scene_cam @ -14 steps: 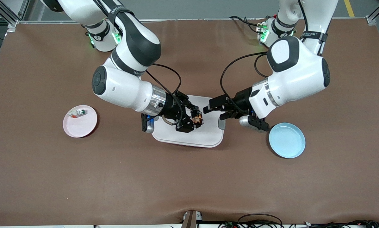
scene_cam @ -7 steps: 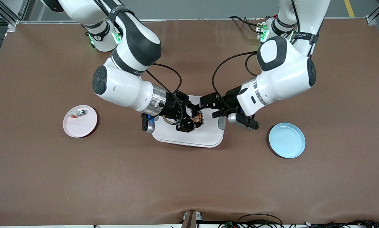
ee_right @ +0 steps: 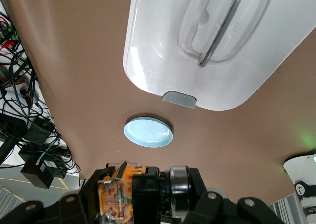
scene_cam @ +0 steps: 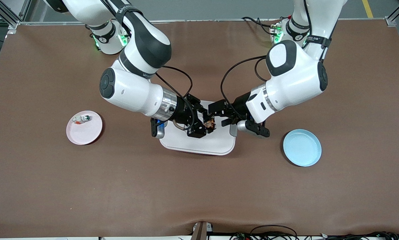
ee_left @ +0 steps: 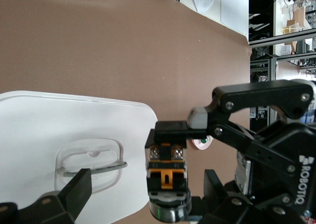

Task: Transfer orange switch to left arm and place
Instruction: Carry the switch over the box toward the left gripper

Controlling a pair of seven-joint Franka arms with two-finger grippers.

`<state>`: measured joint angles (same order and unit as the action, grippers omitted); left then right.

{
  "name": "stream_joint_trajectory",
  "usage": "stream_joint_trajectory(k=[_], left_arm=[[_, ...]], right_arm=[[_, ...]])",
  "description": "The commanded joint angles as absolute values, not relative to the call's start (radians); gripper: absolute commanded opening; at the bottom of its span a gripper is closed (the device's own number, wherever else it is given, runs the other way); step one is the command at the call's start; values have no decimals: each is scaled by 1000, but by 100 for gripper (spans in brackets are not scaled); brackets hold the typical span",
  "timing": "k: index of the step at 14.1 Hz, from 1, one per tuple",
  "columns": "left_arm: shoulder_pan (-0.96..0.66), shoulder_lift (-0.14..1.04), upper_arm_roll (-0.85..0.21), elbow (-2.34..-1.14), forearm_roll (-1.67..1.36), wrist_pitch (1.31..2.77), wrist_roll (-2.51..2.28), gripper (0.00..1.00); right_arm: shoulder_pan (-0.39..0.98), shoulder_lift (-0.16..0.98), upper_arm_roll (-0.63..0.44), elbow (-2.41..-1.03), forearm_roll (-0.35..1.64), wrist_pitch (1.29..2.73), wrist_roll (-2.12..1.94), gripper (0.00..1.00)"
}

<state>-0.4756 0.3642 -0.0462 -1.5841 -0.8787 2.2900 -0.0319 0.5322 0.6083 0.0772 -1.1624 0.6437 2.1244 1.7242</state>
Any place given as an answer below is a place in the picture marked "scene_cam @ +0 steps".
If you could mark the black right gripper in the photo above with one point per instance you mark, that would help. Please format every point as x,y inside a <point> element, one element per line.
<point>183,112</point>

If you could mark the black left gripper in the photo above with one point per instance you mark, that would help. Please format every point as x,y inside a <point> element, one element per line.
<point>240,103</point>

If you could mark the orange black switch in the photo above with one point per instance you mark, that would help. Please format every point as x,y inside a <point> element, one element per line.
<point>209,125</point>

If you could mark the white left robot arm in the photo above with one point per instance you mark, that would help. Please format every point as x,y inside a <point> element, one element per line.
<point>292,80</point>

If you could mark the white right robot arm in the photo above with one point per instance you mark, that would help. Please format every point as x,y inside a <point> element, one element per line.
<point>133,90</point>

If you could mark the white lidded storage box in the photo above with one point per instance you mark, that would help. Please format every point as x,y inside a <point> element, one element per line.
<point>216,143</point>

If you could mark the light blue round plate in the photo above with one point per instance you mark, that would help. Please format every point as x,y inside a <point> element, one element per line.
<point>302,147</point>

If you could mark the pink round plate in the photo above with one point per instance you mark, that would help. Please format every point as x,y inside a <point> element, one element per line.
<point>84,133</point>

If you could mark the brown camera mount bracket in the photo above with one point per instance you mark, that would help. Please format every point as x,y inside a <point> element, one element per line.
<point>201,230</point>

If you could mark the white green switch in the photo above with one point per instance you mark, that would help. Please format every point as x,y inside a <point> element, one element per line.
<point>82,119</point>

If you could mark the aluminium frame profile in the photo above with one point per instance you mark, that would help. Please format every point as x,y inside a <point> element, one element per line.
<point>9,15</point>
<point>397,15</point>

